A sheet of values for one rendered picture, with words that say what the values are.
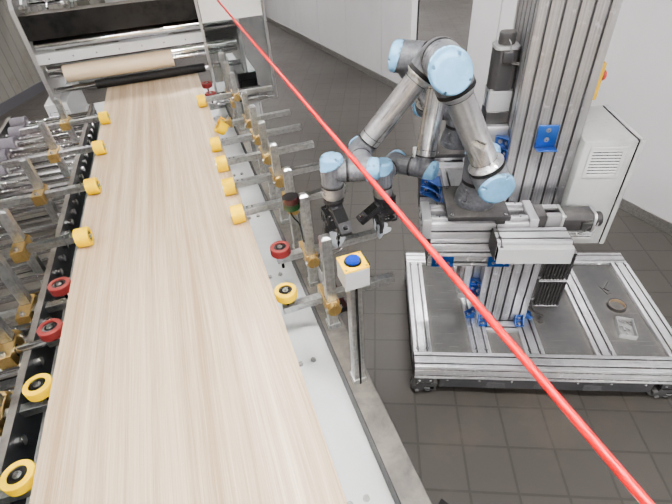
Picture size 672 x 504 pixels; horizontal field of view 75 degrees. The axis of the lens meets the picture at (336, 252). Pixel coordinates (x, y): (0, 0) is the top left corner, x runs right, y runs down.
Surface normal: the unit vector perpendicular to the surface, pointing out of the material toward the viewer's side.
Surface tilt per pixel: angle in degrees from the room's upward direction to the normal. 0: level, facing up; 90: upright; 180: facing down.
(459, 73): 83
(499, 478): 0
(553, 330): 0
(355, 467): 0
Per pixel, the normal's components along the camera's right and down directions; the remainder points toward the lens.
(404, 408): -0.06, -0.77
